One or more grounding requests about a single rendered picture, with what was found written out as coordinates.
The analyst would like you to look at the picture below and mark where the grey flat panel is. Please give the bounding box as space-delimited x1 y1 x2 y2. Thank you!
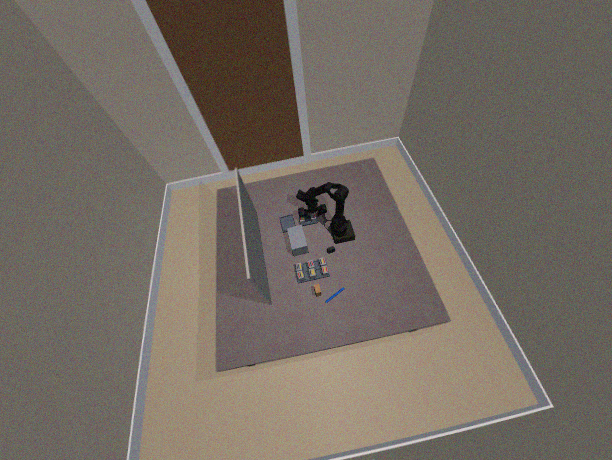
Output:
234 168 272 305

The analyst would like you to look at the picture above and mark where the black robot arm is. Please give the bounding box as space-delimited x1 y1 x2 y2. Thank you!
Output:
296 182 349 238

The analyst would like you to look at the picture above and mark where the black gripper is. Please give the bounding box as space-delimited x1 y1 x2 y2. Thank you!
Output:
298 204 327 219

